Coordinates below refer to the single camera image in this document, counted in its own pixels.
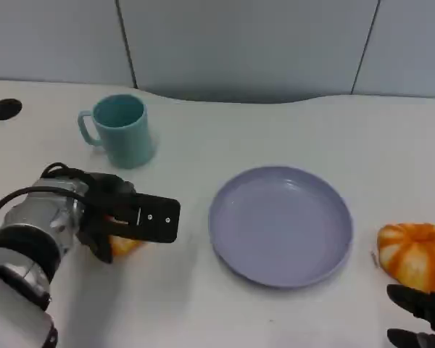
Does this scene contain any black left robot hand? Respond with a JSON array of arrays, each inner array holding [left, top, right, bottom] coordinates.
[[75, 213, 146, 265]]

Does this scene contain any orange white toy bread roll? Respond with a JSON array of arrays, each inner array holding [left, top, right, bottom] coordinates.
[[108, 235, 146, 257], [376, 223, 435, 294]]

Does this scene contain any pale green mug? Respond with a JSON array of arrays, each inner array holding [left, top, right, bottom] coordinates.
[[78, 94, 157, 170]]

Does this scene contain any lilac plate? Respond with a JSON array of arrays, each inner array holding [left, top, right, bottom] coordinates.
[[208, 165, 355, 289]]

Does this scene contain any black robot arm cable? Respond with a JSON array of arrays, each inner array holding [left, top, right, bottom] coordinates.
[[39, 162, 95, 189], [0, 186, 86, 223]]

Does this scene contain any black table cable grommet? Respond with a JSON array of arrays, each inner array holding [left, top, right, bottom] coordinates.
[[0, 98, 23, 122]]

